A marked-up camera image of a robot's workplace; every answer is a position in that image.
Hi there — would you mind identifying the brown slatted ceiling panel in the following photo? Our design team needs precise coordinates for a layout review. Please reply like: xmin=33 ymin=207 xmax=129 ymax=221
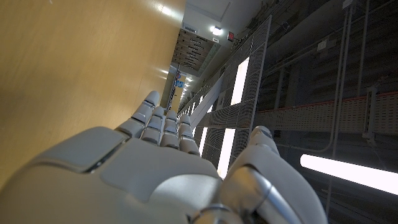
xmin=171 ymin=28 xmax=221 ymax=77

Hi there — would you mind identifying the long ceiling light tube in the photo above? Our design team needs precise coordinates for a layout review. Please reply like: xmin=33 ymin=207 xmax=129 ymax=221
xmin=300 ymin=154 xmax=398 ymax=196

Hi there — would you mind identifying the perforated grey cable tray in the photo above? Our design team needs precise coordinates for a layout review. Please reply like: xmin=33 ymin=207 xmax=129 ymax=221
xmin=253 ymin=91 xmax=398 ymax=134

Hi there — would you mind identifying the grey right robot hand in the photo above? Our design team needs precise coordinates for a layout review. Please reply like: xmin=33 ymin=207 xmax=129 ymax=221
xmin=0 ymin=90 xmax=329 ymax=224

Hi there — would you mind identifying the white wire mesh panel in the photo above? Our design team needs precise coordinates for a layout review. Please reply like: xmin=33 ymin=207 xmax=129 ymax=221
xmin=178 ymin=14 xmax=273 ymax=180

